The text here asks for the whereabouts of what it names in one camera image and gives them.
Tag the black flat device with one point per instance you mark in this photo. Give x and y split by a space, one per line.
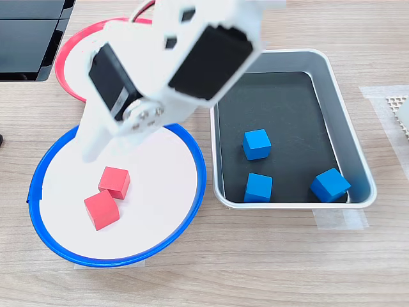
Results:
25 41

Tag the red cube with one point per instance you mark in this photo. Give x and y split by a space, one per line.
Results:
114 182
101 209

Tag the blue-rimmed white plate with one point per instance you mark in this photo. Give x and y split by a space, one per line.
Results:
153 208

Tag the red-rimmed white plate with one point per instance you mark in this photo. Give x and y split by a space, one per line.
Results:
73 64

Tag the black tray mat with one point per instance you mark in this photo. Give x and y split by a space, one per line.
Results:
287 112

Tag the blue cube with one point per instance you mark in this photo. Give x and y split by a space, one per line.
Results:
256 144
330 185
258 188

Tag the steel tray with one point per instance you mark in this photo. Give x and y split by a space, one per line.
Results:
348 134

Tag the pale perforated base plate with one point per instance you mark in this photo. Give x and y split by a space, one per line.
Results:
394 103

